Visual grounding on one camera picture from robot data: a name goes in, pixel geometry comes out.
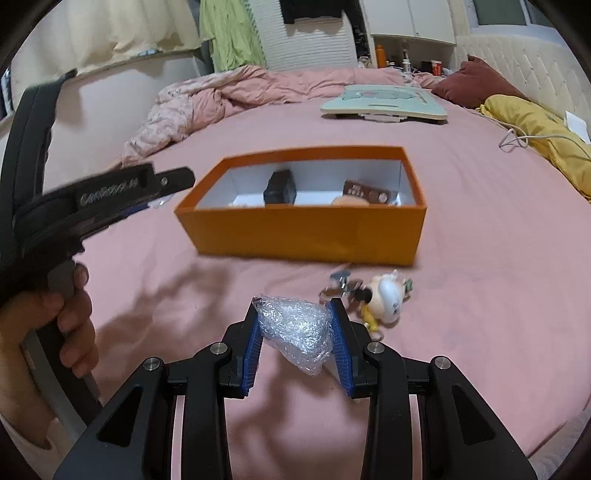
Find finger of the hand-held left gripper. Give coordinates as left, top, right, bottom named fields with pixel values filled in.
left=153, top=167, right=197, bottom=195

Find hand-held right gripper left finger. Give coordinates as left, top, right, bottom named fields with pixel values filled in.
left=53, top=298, right=264, bottom=480

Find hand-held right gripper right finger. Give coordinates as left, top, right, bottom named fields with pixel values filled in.
left=327, top=298, right=539, bottom=480

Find clear bubble wrap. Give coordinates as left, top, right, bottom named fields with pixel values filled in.
left=256, top=295, right=335, bottom=377

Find small cartoon figurine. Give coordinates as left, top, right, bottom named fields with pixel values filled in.
left=353, top=270, right=415, bottom=333

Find orange cardboard box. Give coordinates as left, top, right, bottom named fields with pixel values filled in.
left=174, top=145, right=428, bottom=267

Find person's left forearm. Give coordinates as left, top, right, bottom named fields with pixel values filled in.
left=0, top=351, right=70, bottom=467

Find person's left hand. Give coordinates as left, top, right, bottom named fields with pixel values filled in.
left=0, top=263, right=100, bottom=374

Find pink quilt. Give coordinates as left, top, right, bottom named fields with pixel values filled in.
left=115, top=65, right=444, bottom=169

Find silver metal clip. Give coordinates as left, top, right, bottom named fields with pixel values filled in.
left=320, top=271, right=356, bottom=298

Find small black box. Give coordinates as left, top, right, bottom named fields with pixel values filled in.
left=263, top=169, right=297, bottom=206

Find pink bed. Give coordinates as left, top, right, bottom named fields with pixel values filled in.
left=44, top=65, right=591, bottom=462

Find green hanging cloth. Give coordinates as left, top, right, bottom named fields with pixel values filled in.
left=198, top=0, right=266, bottom=72

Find brown foil packet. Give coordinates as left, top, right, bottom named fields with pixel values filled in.
left=342, top=179, right=400, bottom=207

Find cream curtain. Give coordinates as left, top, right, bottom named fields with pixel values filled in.
left=9, top=0, right=204, bottom=77

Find white slatted cabinet door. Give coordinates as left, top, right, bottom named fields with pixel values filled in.
left=247, top=0, right=361, bottom=72

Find black hanging garment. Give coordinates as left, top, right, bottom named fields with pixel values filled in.
left=279, top=0, right=347, bottom=24

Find light green lap board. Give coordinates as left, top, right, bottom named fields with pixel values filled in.
left=321, top=84, right=450, bottom=125

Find yellow pillow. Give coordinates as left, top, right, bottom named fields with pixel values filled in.
left=478, top=95, right=591, bottom=201

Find dark red pillow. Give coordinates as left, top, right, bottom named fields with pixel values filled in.
left=431, top=54, right=529, bottom=110

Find white paper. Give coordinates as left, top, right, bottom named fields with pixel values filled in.
left=563, top=111, right=591, bottom=141

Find cream tufted headboard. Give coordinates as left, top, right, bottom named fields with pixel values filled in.
left=455, top=34, right=591, bottom=121

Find white cable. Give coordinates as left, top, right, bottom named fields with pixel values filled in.
left=498, top=127, right=591, bottom=153

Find white wall cabinet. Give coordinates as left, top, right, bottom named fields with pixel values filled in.
left=360, top=0, right=458, bottom=45

